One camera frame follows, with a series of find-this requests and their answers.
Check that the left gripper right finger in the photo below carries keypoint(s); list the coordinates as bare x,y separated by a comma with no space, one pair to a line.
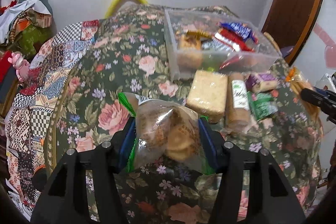
271,198

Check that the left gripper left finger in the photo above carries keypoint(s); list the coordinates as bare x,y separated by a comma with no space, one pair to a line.
64,198

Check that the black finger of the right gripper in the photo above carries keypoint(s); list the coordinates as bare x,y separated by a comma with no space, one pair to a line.
324,99

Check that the orange clear cracker pack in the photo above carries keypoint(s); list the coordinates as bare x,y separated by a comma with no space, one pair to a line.
298,82

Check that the clear green cookie bag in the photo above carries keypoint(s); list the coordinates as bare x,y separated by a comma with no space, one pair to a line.
164,128

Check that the green snack packet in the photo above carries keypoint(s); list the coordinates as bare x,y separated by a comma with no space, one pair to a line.
262,105

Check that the patchwork quilt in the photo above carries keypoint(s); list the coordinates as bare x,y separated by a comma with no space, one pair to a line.
29,117

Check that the purple snack bar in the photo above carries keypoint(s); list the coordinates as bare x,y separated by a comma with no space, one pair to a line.
261,82

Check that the round cracker roll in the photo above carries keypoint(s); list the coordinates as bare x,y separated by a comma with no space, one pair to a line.
238,112

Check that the blue candy bar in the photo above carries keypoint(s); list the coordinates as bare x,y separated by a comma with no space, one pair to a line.
242,30

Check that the red snack packet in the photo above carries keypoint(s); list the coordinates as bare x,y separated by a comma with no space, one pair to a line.
232,40

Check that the square cracker pack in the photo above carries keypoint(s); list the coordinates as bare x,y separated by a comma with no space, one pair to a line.
207,95

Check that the wooden door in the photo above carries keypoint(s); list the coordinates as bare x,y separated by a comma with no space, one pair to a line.
290,23

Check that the pink plush toy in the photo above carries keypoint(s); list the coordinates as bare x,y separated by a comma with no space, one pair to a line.
20,64

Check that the clear plastic storage bin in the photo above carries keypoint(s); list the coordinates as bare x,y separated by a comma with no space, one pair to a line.
188,56

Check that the pile of clothes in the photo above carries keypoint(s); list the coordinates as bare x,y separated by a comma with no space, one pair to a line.
26,25

